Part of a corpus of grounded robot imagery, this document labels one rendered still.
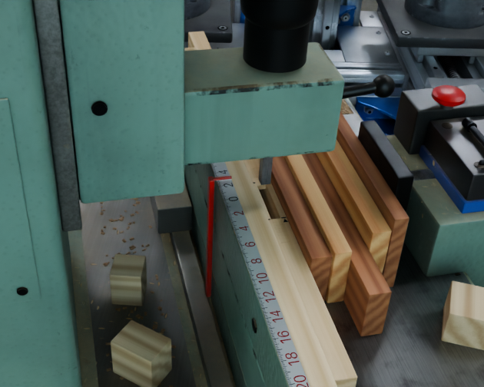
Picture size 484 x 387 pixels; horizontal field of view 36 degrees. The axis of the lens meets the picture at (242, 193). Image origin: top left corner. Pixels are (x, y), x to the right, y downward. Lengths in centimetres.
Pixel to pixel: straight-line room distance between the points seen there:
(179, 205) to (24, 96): 37
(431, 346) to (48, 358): 30
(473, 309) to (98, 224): 44
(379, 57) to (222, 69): 84
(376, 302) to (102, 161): 23
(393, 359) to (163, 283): 28
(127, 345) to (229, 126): 22
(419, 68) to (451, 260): 69
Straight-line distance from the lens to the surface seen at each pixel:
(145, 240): 84
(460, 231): 67
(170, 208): 81
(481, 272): 72
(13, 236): 54
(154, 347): 68
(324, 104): 61
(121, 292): 76
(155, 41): 51
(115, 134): 54
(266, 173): 67
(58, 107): 52
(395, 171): 64
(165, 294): 78
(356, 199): 65
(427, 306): 66
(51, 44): 50
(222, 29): 126
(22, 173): 51
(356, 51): 143
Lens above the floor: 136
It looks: 38 degrees down
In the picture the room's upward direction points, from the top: 3 degrees clockwise
